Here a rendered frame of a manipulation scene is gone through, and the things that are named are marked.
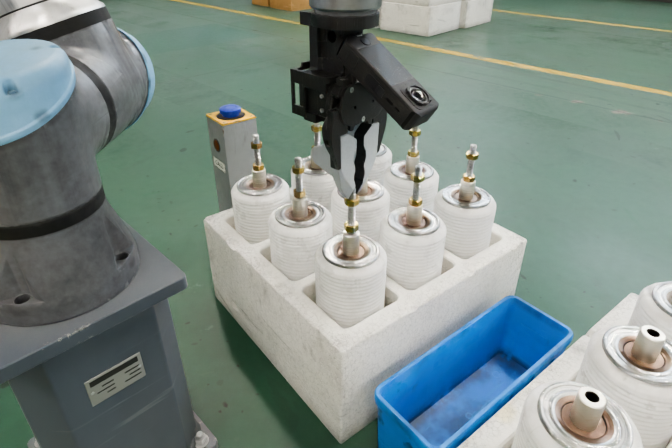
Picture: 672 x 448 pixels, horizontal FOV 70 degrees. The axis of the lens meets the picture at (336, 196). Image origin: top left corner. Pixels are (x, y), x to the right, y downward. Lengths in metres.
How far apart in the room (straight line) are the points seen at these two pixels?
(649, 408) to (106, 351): 0.53
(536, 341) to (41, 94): 0.72
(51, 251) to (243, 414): 0.40
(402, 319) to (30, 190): 0.45
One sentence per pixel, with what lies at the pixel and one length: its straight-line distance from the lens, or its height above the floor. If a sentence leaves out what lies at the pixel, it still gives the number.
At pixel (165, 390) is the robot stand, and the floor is 0.15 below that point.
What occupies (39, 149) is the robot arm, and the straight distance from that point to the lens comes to 0.47.
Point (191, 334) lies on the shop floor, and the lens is 0.92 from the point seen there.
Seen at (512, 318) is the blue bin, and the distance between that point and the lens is 0.84.
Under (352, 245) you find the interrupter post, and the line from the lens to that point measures 0.62.
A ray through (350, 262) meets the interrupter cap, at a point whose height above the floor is 0.25.
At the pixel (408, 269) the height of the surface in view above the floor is 0.20.
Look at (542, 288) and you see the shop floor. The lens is 1.05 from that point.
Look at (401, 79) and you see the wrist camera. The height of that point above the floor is 0.49.
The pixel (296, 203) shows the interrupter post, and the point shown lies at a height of 0.28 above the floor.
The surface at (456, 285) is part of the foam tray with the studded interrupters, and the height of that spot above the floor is 0.17.
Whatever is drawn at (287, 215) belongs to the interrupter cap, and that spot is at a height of 0.25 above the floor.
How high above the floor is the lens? 0.63
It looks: 29 degrees down
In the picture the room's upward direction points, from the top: straight up
